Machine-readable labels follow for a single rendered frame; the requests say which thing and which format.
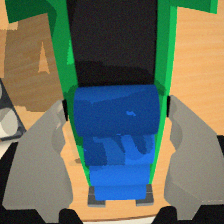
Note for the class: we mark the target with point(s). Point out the cream short plastic bar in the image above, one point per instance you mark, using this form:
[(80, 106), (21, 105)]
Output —
[(5, 144), (8, 122)]

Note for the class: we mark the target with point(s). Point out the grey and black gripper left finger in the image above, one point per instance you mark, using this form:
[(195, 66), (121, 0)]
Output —
[(34, 181)]

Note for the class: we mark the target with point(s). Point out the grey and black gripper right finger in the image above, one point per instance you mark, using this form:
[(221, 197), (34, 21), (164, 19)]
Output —
[(194, 183)]

